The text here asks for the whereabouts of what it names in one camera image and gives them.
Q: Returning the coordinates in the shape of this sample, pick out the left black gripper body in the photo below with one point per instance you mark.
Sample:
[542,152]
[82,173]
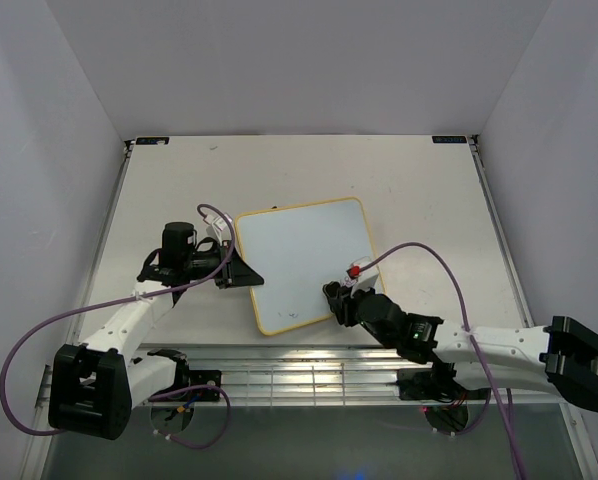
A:
[202,264]

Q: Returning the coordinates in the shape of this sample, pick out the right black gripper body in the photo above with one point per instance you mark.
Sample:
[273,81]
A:
[349,315]

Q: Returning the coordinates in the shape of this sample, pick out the yellow framed whiteboard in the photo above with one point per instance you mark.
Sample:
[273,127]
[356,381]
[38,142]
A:
[297,250]

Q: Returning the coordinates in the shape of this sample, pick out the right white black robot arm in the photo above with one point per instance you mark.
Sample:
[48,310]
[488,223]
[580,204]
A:
[560,359]

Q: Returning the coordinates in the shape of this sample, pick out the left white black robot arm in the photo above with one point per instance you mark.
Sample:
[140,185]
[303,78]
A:
[97,383]

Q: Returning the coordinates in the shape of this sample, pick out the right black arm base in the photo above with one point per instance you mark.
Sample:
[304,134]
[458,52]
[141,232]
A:
[435,384]

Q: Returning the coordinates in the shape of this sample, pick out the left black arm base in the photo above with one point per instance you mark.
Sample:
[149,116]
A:
[207,380]

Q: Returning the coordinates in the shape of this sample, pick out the left blue corner label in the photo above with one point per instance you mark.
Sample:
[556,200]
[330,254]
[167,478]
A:
[152,141]

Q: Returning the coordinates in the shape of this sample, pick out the blue corner label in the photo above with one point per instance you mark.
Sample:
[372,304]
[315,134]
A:
[449,139]
[152,141]

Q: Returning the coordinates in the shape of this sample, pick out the right blue corner label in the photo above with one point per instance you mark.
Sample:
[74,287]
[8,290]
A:
[449,139]

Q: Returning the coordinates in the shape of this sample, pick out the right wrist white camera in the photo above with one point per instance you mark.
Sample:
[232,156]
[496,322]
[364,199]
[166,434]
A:
[361,275]

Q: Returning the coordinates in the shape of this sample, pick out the wrist white camera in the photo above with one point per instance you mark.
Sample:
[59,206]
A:
[361,275]
[219,227]

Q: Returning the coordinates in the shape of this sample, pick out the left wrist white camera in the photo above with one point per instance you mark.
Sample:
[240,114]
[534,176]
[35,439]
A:
[219,227]

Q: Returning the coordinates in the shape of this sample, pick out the aluminium rail frame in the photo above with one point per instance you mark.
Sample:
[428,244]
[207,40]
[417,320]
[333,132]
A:
[257,376]

